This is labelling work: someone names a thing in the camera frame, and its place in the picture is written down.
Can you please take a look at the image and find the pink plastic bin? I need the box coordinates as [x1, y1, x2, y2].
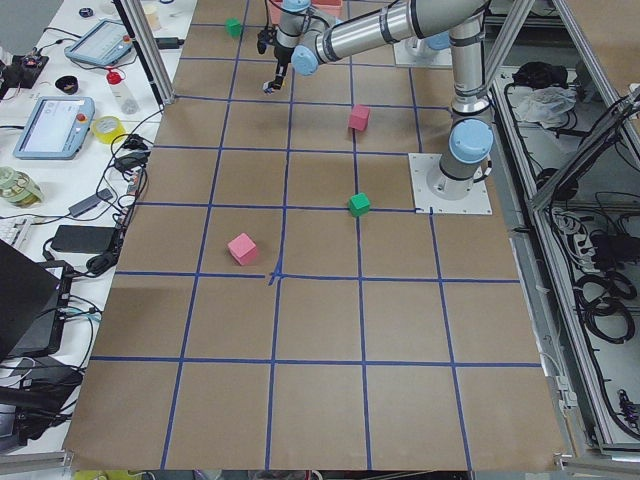
[267, 0, 344, 22]

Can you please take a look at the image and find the white crumpled cloth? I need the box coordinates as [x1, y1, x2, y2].
[514, 86, 577, 129]

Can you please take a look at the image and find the teach pendant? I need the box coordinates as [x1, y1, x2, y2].
[13, 96, 95, 160]
[64, 19, 132, 67]

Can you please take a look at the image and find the pink cube near bases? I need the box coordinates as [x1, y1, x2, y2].
[348, 104, 371, 132]

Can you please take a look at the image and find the black bowl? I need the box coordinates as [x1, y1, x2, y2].
[55, 75, 79, 95]

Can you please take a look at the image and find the teach pendant near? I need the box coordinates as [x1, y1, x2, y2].
[13, 96, 95, 160]

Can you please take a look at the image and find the green cube far corner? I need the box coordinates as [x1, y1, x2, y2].
[225, 17, 243, 38]

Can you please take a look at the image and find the pink cube near edge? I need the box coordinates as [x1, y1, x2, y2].
[227, 233, 259, 266]

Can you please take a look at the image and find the aluminium frame post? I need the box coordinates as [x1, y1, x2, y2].
[113, 0, 175, 107]

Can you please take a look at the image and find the yellow tape roll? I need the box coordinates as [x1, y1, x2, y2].
[91, 116, 126, 144]

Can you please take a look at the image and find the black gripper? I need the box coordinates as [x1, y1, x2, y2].
[263, 49, 290, 92]

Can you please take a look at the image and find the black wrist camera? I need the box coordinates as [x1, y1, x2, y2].
[256, 27, 276, 55]

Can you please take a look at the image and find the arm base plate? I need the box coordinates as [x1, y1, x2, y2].
[393, 41, 452, 69]
[408, 153, 493, 215]

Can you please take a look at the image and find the green cube near base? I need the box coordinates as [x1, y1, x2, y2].
[348, 192, 371, 218]

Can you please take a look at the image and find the clear bottle red cap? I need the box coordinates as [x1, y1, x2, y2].
[106, 69, 139, 115]

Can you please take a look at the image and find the teach pendant far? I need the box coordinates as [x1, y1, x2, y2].
[64, 19, 132, 67]

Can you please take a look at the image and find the green glass jar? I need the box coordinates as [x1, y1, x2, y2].
[0, 167, 44, 208]

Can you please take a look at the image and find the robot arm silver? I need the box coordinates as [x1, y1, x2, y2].
[257, 1, 494, 199]
[408, 31, 450, 57]

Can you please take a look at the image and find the black laptop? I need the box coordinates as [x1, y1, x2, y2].
[1, 242, 72, 360]

